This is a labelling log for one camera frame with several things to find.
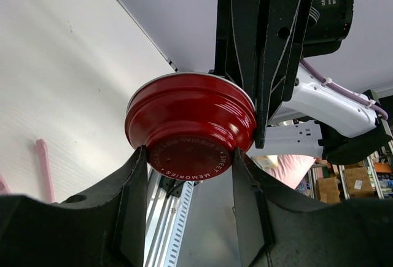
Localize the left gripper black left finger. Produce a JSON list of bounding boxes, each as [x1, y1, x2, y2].
[[1, 147, 147, 266]]

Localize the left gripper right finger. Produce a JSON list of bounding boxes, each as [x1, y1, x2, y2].
[[232, 149, 392, 266]]

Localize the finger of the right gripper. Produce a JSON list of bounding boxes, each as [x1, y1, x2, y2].
[[230, 0, 260, 101], [255, 0, 300, 149]]

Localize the pink metal tongs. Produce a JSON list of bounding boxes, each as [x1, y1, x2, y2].
[[1, 139, 55, 203]]

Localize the silver tin lid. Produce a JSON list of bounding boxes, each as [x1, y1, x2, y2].
[[125, 72, 257, 181]]

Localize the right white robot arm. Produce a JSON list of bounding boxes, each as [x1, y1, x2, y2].
[[214, 0, 392, 164]]

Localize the aluminium mounting rail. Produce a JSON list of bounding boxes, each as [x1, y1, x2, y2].
[[143, 168, 196, 267]]

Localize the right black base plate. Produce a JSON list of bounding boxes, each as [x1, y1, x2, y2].
[[159, 176, 185, 198]]

